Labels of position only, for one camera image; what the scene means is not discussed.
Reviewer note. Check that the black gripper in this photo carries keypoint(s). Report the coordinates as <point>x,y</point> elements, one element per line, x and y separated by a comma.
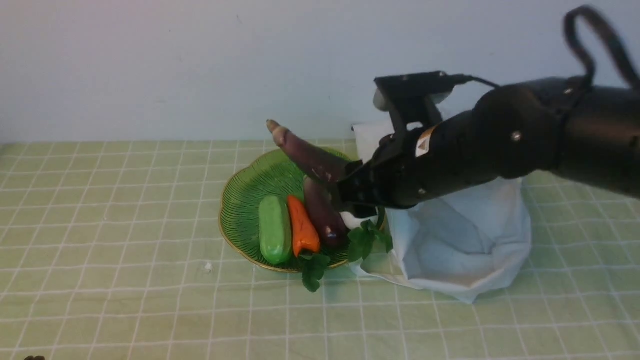
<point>422,165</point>

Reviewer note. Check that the dark purple eggplant from bag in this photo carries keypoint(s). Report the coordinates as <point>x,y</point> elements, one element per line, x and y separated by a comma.
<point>318,164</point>

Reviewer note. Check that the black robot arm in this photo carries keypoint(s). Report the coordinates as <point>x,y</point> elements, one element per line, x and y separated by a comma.
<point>582,133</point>

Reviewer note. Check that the white cloth bag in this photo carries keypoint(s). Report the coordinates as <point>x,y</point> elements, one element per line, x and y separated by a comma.
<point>462,245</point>

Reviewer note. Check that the dark purple eggplant on plate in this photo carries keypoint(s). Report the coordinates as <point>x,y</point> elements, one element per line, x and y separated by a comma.
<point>325,219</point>

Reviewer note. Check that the white radish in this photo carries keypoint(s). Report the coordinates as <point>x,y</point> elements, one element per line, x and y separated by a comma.
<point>353,222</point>

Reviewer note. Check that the green radish leaves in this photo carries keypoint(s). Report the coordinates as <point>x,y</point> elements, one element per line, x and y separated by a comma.
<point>363,238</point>

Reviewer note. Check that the green leaf-shaped plate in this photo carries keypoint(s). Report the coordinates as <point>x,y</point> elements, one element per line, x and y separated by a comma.
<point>271,174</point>

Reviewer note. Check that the orange carrot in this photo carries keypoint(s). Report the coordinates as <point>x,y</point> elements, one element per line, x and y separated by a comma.
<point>305,238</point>

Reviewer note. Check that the green cucumber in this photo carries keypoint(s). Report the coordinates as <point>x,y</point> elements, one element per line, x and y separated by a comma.
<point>275,236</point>

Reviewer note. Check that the green carrot leaves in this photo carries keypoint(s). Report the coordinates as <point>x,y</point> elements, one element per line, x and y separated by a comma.
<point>313,268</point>

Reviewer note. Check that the green checkered tablecloth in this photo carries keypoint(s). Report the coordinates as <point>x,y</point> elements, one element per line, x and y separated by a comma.
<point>112,251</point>

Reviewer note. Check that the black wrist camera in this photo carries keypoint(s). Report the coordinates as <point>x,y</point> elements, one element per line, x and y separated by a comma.
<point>413,98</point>

